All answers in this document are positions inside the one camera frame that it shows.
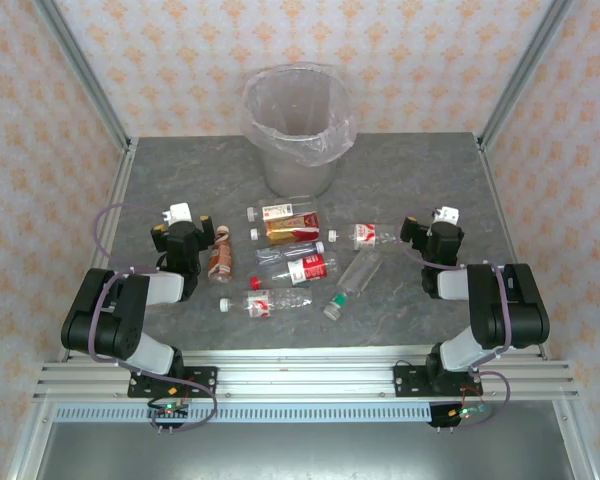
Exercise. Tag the blue-tinted clear bottle white cap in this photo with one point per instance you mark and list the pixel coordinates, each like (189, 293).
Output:
(285, 254)

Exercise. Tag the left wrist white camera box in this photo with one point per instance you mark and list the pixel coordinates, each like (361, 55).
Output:
(178, 212)

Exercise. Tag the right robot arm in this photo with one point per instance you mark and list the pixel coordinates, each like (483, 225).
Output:
(510, 310)

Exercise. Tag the clear bottle red white label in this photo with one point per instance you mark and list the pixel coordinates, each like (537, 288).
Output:
(365, 236)

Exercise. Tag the clear plastic bin liner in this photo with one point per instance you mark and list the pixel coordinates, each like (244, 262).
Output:
(341, 135)

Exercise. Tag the clear bottle green neck band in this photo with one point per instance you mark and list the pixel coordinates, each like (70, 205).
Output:
(360, 272)

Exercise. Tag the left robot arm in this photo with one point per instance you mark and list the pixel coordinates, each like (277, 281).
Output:
(105, 325)

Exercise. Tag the ribbed clear bottle red logo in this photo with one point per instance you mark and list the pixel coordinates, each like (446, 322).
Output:
(259, 304)

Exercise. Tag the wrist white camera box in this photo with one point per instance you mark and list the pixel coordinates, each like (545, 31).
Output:
(447, 215)
(178, 212)

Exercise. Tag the translucent grey plastic bin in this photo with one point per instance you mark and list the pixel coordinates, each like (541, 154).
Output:
(295, 175)

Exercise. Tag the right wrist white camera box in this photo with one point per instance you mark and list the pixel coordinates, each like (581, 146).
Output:
(447, 215)

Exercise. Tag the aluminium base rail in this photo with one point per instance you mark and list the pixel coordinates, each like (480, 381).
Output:
(305, 372)

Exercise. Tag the aluminium table side rail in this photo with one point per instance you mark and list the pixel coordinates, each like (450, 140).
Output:
(120, 185)
(499, 200)

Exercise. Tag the red-label bottle with red cap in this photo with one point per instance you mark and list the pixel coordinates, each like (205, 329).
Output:
(307, 267)

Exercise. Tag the aluminium frame post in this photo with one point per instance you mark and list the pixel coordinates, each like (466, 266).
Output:
(525, 70)
(80, 70)

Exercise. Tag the brown drink plastic bottle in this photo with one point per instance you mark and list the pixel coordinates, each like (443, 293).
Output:
(220, 260)

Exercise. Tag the bottle with white orange label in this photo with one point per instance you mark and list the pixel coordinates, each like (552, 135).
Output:
(275, 211)

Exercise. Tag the bottle with gold red label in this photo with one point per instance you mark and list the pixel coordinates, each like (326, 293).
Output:
(290, 232)

